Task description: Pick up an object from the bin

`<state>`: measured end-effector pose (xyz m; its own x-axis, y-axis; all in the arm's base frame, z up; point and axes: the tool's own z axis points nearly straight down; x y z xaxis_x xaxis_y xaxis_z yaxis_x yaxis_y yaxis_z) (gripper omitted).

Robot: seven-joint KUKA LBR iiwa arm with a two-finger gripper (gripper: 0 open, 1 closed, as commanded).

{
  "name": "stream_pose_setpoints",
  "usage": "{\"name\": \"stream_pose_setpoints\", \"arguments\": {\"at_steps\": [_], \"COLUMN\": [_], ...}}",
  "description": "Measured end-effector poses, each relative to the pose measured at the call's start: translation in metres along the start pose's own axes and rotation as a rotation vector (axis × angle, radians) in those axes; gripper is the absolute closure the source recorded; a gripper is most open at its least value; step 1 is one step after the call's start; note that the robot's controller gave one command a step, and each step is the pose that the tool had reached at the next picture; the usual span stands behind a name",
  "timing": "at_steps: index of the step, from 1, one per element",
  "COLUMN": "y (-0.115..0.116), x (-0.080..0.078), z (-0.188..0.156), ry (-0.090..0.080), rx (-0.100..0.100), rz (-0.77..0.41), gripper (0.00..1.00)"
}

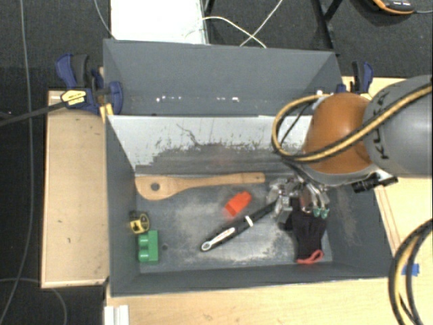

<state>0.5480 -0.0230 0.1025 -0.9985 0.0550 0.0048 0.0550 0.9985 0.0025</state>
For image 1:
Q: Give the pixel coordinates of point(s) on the orange plastic block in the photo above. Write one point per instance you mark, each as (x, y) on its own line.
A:
(238, 203)

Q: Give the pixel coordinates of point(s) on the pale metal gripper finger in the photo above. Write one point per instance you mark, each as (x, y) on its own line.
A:
(278, 189)
(284, 209)

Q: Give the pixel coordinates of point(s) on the wooden spoon with hole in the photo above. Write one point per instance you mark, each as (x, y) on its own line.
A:
(159, 188)

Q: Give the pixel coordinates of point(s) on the yellow and black tape measure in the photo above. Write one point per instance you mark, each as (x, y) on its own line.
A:
(139, 222)

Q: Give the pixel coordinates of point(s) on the pale wood flat board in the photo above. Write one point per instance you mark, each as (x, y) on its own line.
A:
(76, 188)

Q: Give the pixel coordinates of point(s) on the grey metal bin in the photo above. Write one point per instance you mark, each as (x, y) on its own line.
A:
(203, 80)

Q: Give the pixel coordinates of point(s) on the green toy brick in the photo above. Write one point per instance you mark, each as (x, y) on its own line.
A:
(148, 246)

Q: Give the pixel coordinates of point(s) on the black cylinder on white bracket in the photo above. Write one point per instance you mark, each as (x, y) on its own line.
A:
(372, 183)

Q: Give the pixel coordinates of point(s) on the black glove with red cuff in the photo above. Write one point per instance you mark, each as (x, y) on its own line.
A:
(309, 237)

